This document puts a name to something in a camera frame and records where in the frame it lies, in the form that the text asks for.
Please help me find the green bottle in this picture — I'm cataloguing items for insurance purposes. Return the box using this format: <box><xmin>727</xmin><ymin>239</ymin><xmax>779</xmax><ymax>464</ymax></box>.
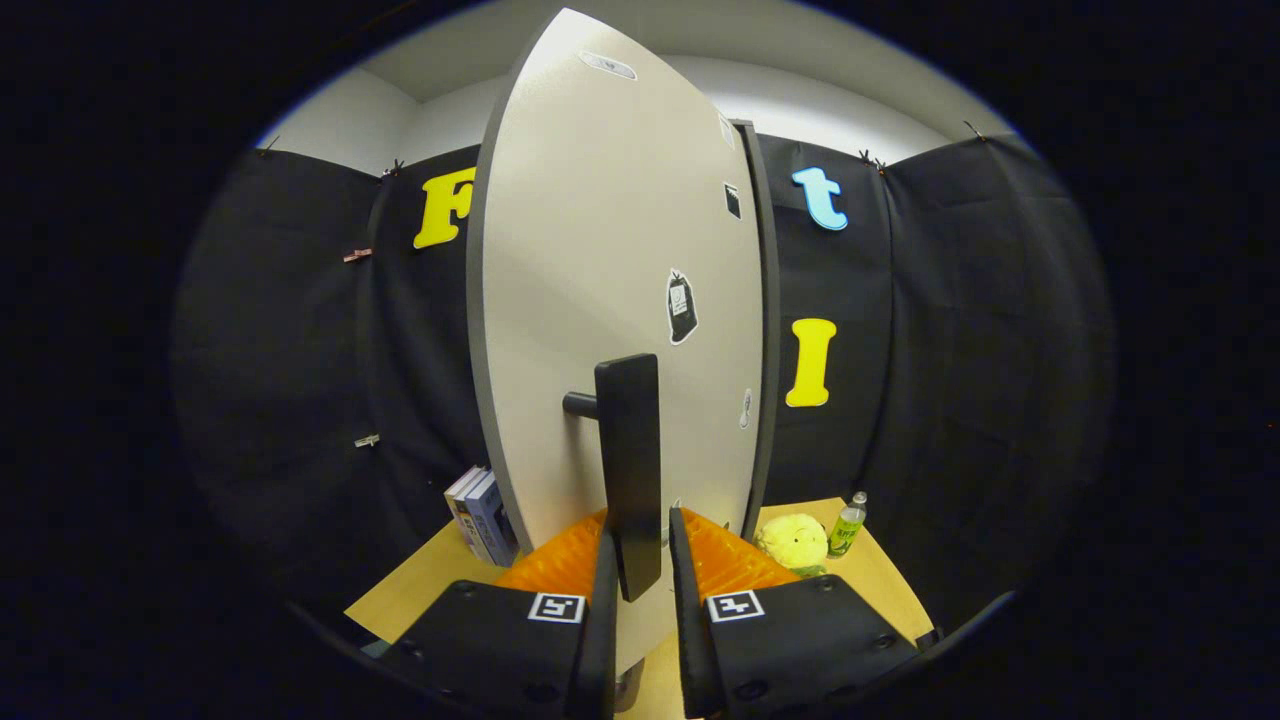
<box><xmin>828</xmin><ymin>491</ymin><xmax>869</xmax><ymax>558</ymax></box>

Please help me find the black backdrop cloth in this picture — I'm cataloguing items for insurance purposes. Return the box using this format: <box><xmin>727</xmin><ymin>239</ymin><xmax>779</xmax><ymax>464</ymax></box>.
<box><xmin>170</xmin><ymin>130</ymin><xmax>1116</xmax><ymax>641</ymax></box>

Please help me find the blue cover book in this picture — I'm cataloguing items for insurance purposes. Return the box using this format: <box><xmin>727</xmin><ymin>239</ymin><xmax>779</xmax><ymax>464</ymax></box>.
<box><xmin>465</xmin><ymin>472</ymin><xmax>521</xmax><ymax>568</ymax></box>

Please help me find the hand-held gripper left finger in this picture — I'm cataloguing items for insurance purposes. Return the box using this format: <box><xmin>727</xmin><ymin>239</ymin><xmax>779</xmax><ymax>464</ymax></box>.
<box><xmin>375</xmin><ymin>508</ymin><xmax>621</xmax><ymax>720</ymax></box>

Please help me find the white cover book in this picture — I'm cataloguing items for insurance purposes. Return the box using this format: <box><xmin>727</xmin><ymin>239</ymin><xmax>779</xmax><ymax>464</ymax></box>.
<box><xmin>443</xmin><ymin>465</ymin><xmax>491</xmax><ymax>561</ymax></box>

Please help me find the yellow plush toy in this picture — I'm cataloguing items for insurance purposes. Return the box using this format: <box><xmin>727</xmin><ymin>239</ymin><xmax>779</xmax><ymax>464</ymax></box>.
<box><xmin>755</xmin><ymin>513</ymin><xmax>831</xmax><ymax>579</ymax></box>

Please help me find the black door handle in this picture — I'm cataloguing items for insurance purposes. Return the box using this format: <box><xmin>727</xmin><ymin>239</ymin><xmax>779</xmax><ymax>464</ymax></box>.
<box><xmin>563</xmin><ymin>353</ymin><xmax>663</xmax><ymax>603</ymax></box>

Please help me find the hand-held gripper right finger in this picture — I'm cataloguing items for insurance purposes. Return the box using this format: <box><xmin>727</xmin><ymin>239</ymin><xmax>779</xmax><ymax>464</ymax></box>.
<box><xmin>668</xmin><ymin>507</ymin><xmax>941</xmax><ymax>719</ymax></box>

